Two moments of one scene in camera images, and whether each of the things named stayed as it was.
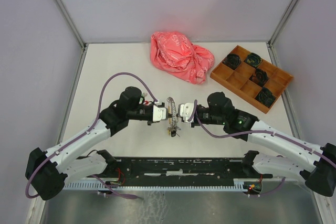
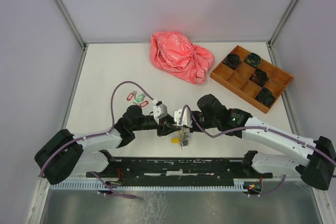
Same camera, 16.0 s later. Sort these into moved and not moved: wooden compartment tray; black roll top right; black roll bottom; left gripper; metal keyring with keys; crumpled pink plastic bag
Moved: metal keyring with keys; left gripper
Not moved: crumpled pink plastic bag; black roll bottom; wooden compartment tray; black roll top right
